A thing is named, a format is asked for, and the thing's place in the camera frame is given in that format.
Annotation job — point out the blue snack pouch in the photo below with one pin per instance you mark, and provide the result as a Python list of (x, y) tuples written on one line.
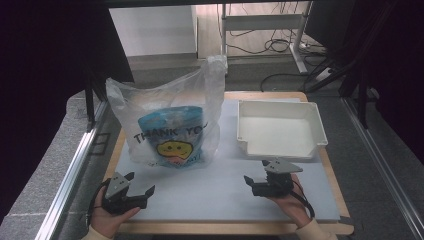
[(173, 130)]

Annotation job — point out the translucent white smiley plastic bag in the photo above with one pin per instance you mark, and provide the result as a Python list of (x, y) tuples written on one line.
[(203, 90)]

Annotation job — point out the black metal stand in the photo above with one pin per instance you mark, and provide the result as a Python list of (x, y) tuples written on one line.
[(361, 93)]

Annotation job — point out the pale blue table mat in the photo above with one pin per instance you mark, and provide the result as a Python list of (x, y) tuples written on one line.
[(213, 196)]

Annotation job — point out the aluminium frame rail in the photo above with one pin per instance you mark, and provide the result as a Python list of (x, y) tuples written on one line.
[(71, 173), (383, 166)]

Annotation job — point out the white cabinet panel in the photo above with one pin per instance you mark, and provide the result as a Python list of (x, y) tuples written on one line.
[(153, 31)]

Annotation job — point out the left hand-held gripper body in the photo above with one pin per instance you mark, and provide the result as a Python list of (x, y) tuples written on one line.
[(116, 200)]

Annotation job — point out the white metal desk frame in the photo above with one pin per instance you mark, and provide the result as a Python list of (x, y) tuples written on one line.
[(263, 22)]

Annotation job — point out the black curtain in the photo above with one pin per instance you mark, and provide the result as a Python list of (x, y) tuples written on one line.
[(396, 66), (43, 83)]

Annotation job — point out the white plastic tray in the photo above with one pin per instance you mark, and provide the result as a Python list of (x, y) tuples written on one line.
[(278, 133)]

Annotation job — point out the black tape piece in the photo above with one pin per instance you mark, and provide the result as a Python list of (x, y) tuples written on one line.
[(347, 220)]

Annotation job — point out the white power strip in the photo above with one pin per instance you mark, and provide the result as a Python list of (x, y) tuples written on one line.
[(324, 74)]

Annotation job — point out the person's right hand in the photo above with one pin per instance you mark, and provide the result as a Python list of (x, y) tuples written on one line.
[(295, 206)]

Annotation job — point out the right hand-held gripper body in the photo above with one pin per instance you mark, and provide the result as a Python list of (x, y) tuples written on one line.
[(276, 185)]

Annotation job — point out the black tripod stand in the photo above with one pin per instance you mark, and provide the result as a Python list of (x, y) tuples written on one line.
[(90, 100)]

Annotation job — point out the person's left hand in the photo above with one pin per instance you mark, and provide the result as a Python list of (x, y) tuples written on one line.
[(106, 221)]

